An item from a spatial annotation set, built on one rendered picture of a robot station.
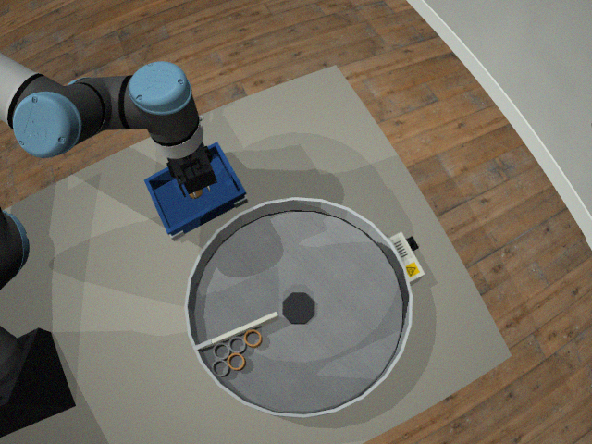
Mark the blue crate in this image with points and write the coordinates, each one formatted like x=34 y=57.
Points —
x=177 y=208

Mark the grey metal bushing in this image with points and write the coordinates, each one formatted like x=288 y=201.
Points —
x=216 y=348
x=231 y=342
x=215 y=363

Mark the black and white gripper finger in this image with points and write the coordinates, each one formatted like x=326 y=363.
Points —
x=173 y=175
x=210 y=159

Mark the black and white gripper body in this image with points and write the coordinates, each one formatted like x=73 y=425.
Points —
x=203 y=175

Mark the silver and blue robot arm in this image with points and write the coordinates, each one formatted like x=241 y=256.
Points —
x=49 y=119

